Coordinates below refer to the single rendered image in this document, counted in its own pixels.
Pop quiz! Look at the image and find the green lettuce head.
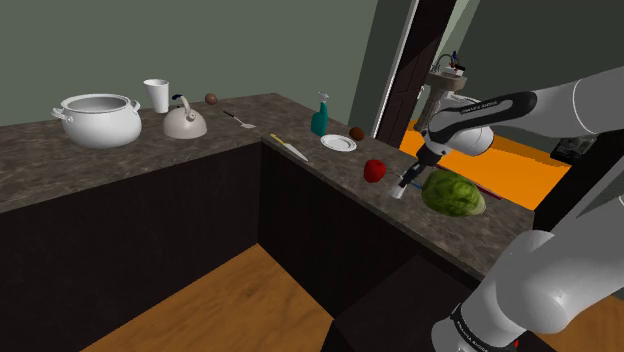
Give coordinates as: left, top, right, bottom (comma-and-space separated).
420, 168, 487, 218

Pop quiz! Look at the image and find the beige kettle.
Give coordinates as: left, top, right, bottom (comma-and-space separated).
162, 93, 208, 141

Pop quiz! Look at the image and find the pedestal sink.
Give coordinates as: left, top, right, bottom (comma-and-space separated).
414, 50, 470, 134

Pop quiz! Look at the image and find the yellow-handled knife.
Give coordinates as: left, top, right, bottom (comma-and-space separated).
269, 133, 310, 163

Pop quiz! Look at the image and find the white cooking pot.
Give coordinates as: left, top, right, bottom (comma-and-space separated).
50, 92, 144, 149

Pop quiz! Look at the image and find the dark brown door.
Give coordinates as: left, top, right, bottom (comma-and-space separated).
374, 0, 459, 149

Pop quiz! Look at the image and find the red pencil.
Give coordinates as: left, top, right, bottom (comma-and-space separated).
468, 182, 504, 201

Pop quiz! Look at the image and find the black-handled spatula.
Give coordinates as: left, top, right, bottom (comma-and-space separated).
223, 110, 257, 130

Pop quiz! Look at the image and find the white cup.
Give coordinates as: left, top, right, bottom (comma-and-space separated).
143, 78, 171, 115

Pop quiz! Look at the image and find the red apple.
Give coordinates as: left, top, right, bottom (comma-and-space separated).
363, 158, 388, 184

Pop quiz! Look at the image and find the white plate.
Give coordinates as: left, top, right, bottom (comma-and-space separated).
320, 133, 358, 153

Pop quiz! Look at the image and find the teal spray bottle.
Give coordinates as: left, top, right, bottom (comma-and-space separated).
310, 91, 331, 138

